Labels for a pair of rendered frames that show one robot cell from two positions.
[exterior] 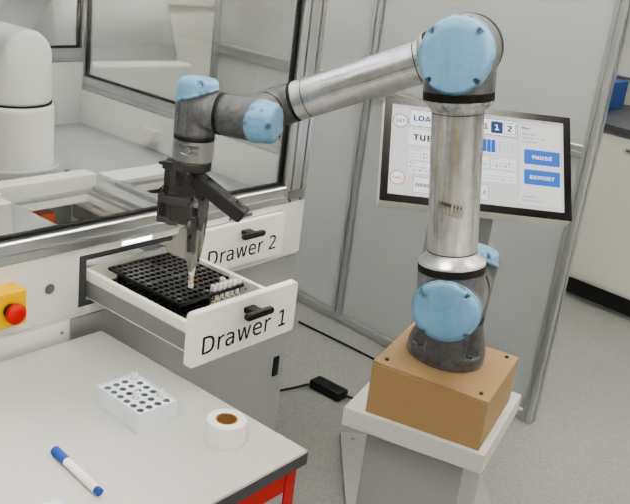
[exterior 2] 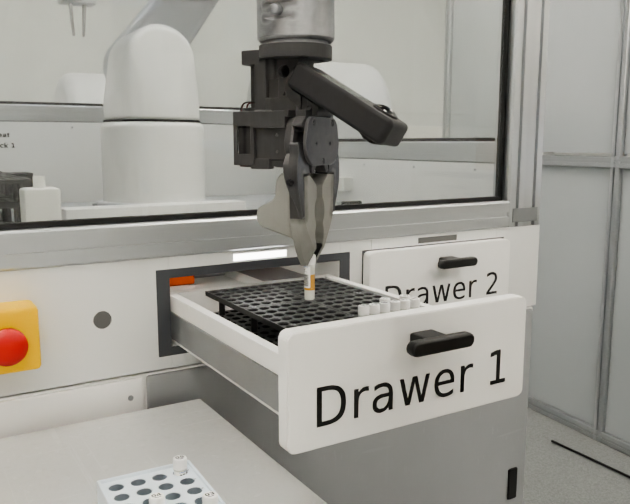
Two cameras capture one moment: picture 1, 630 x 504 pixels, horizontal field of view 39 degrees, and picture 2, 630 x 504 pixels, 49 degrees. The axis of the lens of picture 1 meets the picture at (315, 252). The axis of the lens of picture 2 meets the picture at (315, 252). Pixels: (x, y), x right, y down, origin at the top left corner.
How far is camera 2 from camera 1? 106 cm
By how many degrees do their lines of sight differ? 23
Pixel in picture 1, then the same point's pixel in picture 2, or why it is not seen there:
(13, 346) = (37, 414)
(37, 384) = (25, 477)
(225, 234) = (412, 261)
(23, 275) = (49, 291)
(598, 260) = not seen: outside the picture
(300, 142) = (526, 135)
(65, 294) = (133, 332)
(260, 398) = not seen: outside the picture
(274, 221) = (492, 250)
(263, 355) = (491, 464)
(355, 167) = (608, 253)
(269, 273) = not seen: hidden behind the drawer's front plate
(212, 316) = (335, 342)
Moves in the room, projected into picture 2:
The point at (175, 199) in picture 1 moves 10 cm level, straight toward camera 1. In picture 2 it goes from (262, 115) to (229, 110)
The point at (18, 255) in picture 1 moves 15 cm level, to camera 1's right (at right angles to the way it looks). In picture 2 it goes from (35, 254) to (147, 262)
